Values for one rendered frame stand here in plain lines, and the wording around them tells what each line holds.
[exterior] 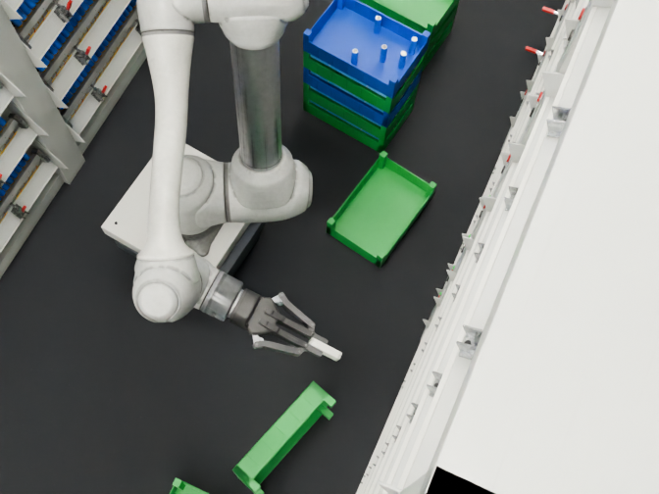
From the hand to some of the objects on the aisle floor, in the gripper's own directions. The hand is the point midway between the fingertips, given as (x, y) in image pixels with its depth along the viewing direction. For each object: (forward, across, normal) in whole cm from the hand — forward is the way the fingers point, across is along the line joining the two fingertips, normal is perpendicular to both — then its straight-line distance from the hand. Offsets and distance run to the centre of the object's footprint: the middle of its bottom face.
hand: (324, 349), depth 160 cm
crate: (+6, -62, -66) cm, 91 cm away
